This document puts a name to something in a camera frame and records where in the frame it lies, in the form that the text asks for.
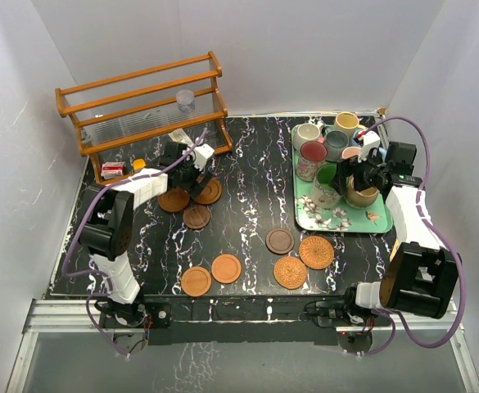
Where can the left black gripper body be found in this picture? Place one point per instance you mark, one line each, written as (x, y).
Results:
(188, 169)

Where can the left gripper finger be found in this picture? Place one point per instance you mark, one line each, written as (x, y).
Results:
(184, 183)
(200, 183)

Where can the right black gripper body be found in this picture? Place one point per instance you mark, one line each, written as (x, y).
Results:
(367, 167)

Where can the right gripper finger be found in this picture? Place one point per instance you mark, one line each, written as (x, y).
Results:
(339, 181)
(362, 182)

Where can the brown stoneware mug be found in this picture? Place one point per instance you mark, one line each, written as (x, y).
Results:
(360, 199)

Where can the brown ringed wooden saucer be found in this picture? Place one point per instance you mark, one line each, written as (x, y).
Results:
(211, 193)

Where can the orange ringed wooden saucer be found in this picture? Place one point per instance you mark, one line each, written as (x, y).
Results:
(174, 200)

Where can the dark walnut coaster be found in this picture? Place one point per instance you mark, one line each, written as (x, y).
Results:
(196, 216)
(280, 241)

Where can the green floral tray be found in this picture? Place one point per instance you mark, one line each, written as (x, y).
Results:
(343, 218)

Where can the orange wooden shelf rack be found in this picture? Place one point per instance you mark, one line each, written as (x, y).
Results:
(114, 112)

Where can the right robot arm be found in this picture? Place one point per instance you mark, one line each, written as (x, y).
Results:
(422, 274)

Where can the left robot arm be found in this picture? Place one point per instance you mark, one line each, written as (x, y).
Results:
(108, 222)

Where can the clear plastic cup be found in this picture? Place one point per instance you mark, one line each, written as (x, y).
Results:
(185, 100)

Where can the woven rattan coaster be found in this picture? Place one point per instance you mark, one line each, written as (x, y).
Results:
(316, 252)
(290, 272)

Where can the light wood coaster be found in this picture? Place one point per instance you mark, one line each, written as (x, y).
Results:
(196, 281)
(226, 268)

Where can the pale pink mug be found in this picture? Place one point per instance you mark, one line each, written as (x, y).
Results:
(349, 153)

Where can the blue mug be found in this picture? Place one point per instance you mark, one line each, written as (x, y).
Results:
(360, 133)

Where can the grey mug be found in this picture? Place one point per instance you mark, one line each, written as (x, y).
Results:
(335, 143)

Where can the green inside mug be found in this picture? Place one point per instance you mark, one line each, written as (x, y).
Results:
(322, 194)

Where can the pink halloween mug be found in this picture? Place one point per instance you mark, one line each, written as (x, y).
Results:
(312, 154)

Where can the white green small box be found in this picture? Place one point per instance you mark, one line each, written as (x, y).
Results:
(180, 136)

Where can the yellow mug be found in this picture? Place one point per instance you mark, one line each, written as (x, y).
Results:
(348, 123)

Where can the yellow grey block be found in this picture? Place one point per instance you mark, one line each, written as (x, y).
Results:
(138, 165)

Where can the white cream mug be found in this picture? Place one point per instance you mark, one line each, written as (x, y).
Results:
(307, 133)

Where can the colourful card box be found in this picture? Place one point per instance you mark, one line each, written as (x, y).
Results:
(394, 249)

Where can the red white small box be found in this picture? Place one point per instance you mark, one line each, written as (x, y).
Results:
(112, 169)

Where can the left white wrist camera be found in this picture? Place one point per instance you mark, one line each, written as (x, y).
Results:
(201, 155)

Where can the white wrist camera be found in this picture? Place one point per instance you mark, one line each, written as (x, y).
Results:
(369, 143)
(201, 155)

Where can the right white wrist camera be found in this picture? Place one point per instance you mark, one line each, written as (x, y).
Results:
(369, 143)

